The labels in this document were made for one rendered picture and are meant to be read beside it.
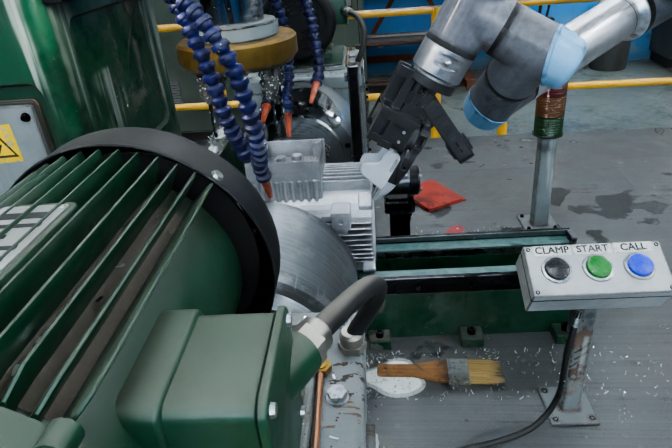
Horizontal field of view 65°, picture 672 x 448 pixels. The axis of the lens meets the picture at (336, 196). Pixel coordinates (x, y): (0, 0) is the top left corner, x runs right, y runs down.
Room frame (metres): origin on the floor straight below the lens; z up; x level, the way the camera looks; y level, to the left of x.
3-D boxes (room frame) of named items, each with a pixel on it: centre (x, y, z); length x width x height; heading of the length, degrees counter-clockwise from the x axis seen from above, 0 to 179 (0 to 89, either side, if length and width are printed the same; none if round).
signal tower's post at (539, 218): (1.08, -0.47, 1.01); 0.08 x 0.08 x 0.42; 85
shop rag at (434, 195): (1.28, -0.26, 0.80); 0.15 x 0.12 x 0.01; 24
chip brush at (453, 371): (0.64, -0.14, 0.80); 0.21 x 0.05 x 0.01; 82
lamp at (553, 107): (1.08, -0.47, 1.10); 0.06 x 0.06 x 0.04
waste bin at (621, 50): (5.26, -2.85, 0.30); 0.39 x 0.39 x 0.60
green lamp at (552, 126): (1.08, -0.47, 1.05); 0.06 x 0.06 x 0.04
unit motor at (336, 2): (1.45, 0.01, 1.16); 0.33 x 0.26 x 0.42; 175
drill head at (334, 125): (1.15, 0.06, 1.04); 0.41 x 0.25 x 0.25; 175
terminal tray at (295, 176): (0.82, 0.08, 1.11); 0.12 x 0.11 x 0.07; 84
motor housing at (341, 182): (0.82, 0.04, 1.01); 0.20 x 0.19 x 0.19; 84
